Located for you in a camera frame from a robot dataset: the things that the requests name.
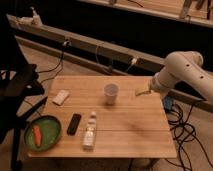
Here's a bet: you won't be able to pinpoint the black floor cables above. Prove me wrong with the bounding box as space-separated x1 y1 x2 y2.
164 99 213 171

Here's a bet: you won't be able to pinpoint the green plate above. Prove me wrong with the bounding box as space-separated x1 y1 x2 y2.
24 115 62 152

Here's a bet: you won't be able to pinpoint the white spray bottle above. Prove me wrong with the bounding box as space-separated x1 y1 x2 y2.
31 7 42 27

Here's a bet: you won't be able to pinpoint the wooden table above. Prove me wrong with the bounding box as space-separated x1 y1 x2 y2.
29 76 176 158

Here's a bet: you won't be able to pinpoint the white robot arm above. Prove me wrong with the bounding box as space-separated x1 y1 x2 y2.
135 51 213 104

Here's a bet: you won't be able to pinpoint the orange carrot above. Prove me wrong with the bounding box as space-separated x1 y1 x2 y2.
33 125 42 147

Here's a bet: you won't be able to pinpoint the blue power adapter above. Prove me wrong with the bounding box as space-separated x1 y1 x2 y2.
163 97 173 112

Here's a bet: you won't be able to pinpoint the black remote control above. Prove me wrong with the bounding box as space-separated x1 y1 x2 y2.
67 113 81 135

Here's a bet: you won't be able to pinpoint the clear plastic bottle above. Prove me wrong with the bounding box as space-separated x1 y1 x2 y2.
83 112 97 150

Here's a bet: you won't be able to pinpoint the long metal rail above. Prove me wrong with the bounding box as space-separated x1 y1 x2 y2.
7 15 213 112

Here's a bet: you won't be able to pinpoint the black office chair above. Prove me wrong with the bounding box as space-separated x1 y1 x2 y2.
0 11 46 171

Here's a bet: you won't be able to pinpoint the white paper cup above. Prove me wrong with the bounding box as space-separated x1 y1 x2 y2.
104 84 119 105

